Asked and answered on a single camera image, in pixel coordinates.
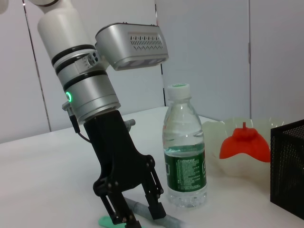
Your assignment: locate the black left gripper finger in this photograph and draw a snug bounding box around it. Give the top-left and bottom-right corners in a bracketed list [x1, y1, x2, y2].
[95, 185, 143, 228]
[142, 166, 167, 220]

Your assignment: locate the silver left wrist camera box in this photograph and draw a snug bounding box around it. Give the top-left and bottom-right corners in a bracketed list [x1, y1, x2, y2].
[95, 22, 170, 72]

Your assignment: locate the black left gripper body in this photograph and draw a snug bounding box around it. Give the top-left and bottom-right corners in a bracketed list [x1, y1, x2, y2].
[83, 109, 157, 199]

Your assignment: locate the grey marker pen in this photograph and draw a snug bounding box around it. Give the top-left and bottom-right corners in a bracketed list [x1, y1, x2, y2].
[124, 198, 186, 228]

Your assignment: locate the left gripper cable with plug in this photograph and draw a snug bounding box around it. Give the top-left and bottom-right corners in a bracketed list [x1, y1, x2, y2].
[62, 102, 136, 143]

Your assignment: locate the pale green wavy glass plate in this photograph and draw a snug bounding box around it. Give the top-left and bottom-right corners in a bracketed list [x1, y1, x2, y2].
[201, 116, 285, 178]

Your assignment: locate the clear water bottle green label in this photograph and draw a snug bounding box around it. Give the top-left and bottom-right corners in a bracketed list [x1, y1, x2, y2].
[162, 83, 208, 209]

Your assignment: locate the mint green pen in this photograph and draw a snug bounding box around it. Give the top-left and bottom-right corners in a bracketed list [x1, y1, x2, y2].
[98, 213, 126, 228]

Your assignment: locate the red-orange orange fruit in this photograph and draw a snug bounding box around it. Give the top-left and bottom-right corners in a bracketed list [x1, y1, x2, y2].
[219, 121, 271, 163]

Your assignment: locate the black mesh pen holder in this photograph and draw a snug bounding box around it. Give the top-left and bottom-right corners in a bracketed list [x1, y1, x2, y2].
[270, 118, 304, 220]

